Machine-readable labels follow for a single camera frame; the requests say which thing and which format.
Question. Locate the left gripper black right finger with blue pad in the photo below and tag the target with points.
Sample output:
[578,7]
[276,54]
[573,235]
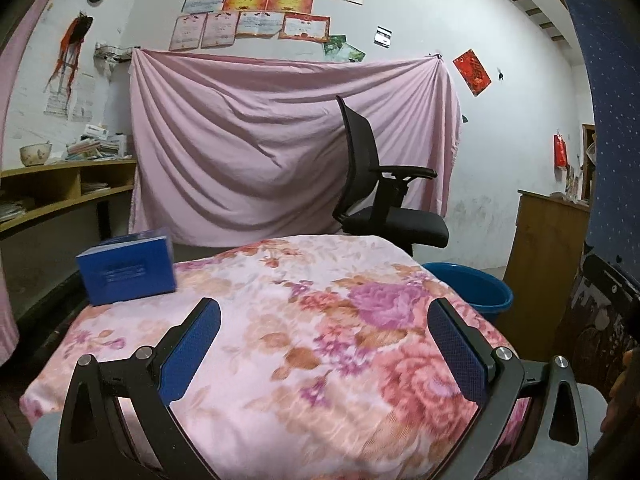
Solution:
[553,441]

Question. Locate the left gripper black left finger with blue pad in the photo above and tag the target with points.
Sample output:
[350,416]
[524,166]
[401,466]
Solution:
[95,441]

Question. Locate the blue plastic basin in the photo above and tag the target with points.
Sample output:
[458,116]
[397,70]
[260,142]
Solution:
[485,293]

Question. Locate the blue cardboard box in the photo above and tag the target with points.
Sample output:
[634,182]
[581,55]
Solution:
[128,267]

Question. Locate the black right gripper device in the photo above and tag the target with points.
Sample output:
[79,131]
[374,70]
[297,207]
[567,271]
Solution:
[623,292]

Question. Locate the wooden cabinet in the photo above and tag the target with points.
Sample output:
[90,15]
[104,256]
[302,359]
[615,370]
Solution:
[543,262]

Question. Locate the floral pink tablecloth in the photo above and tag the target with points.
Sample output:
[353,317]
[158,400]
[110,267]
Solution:
[323,367]

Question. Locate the wooden shelf desk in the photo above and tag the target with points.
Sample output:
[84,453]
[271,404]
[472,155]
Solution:
[65,208]

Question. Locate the red hanging ornament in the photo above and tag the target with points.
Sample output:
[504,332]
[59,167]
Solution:
[559,151]

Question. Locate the stack of books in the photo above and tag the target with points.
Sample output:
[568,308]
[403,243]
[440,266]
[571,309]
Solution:
[96,142]

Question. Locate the black office chair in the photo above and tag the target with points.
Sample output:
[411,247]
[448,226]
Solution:
[371,202]

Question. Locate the ceramic bowl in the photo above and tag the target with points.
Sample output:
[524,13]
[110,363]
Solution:
[35,154]

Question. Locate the pink hanging sheet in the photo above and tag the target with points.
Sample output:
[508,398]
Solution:
[234,150]

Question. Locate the blue patterned cloth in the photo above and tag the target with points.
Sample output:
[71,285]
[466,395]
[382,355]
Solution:
[611,55]

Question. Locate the red paper wall decoration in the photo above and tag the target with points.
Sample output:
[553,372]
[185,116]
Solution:
[472,71]

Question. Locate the red tassel wall hanging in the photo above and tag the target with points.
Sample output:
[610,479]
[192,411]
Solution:
[70,47]

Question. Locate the wall certificates cluster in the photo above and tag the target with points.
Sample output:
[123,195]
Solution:
[210,24]

